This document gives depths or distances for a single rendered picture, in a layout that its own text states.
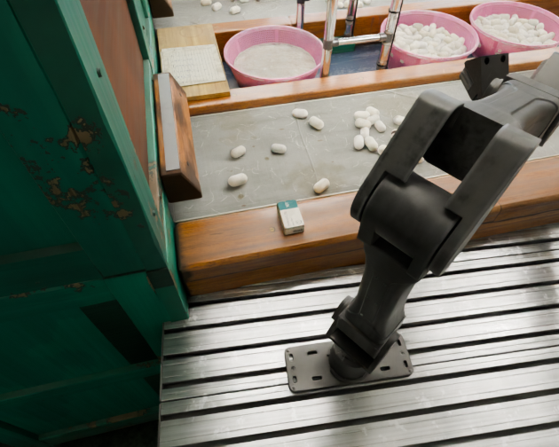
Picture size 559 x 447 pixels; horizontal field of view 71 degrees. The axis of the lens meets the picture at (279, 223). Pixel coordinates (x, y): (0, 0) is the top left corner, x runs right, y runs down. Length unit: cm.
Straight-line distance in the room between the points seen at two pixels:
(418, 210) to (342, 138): 59
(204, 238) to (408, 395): 41
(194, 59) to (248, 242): 56
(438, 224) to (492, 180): 5
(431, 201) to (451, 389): 44
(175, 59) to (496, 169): 89
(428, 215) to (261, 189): 50
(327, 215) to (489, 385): 37
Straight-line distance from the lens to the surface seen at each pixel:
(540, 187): 90
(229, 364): 68
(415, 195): 33
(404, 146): 33
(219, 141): 89
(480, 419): 73
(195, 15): 138
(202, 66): 105
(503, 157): 32
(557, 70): 63
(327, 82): 102
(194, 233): 69
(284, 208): 69
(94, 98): 38
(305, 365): 67
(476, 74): 65
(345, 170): 83
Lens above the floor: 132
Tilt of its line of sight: 53 degrees down
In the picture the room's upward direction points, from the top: 1 degrees clockwise
